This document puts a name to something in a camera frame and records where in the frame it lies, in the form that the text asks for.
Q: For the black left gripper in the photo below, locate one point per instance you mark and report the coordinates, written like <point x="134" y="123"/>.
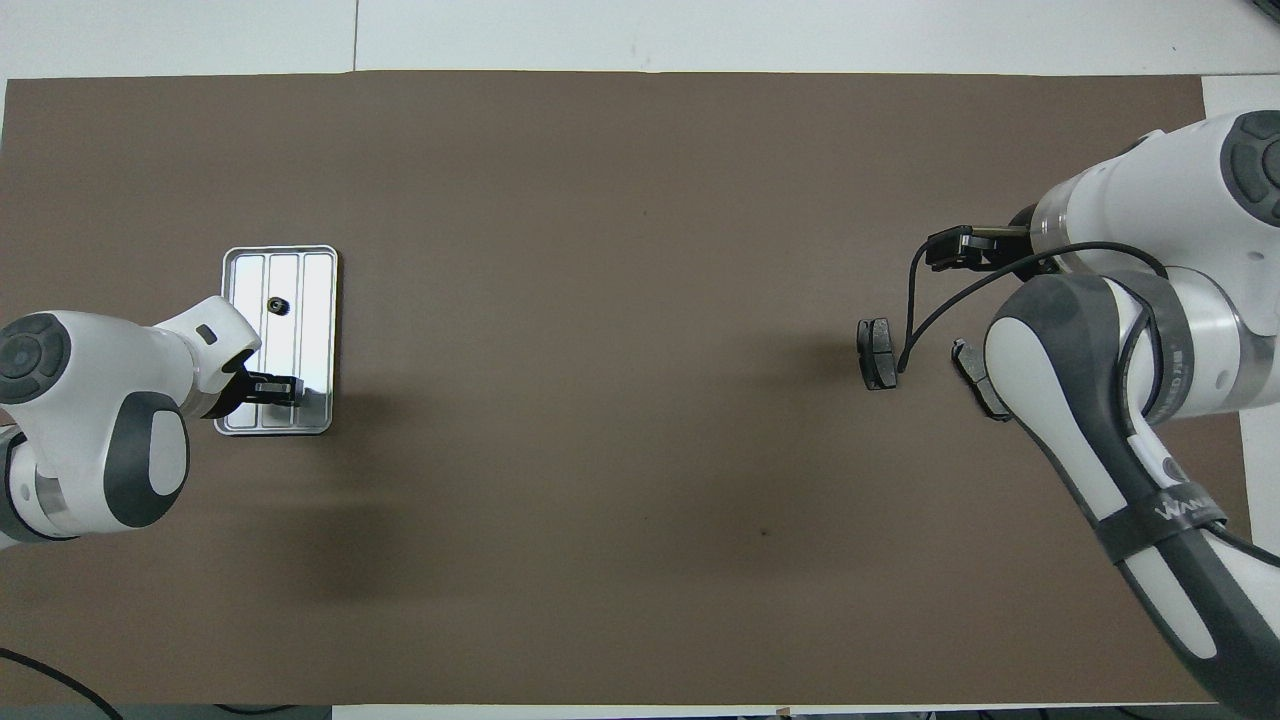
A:
<point x="240" y="392"/>

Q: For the long dark grey brake pad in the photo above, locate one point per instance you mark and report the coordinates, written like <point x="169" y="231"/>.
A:
<point x="968" y="362"/>

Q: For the short dark grey brake pad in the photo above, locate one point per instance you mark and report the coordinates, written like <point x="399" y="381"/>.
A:
<point x="876" y="354"/>

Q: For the silver metal tray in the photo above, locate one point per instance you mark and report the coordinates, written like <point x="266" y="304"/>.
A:
<point x="315" y="300"/>

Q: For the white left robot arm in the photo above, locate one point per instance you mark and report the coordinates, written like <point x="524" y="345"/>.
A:
<point x="90" y="420"/>

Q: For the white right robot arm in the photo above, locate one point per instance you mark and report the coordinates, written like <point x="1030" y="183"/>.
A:
<point x="1150" y="200"/>

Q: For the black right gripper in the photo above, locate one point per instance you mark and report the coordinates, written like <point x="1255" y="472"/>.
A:
<point x="990" y="250"/>

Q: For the brown table mat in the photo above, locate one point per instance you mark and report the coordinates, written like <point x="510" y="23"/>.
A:
<point x="600" y="200"/>

